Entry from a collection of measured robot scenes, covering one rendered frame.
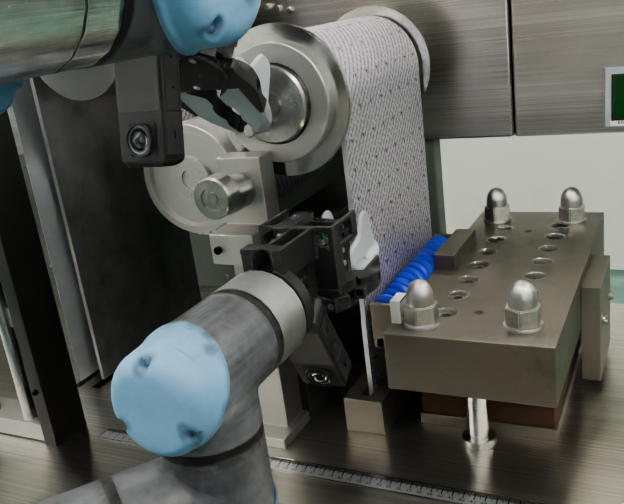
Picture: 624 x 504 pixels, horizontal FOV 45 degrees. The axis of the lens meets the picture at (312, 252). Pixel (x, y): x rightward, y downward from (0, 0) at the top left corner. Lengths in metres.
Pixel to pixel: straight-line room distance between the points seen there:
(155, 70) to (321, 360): 0.28
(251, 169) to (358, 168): 0.11
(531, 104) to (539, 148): 2.43
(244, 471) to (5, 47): 0.34
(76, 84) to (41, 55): 0.58
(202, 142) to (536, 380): 0.41
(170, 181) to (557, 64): 0.49
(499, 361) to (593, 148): 2.73
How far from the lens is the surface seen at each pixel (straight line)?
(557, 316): 0.75
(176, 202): 0.84
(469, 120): 1.02
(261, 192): 0.73
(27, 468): 0.90
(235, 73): 0.62
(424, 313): 0.73
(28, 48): 0.31
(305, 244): 0.62
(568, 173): 3.44
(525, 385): 0.71
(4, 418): 0.97
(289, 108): 0.72
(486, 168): 3.50
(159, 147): 0.58
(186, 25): 0.35
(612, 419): 0.84
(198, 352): 0.49
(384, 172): 0.82
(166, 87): 0.58
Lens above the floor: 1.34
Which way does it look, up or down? 18 degrees down
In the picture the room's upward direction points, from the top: 8 degrees counter-clockwise
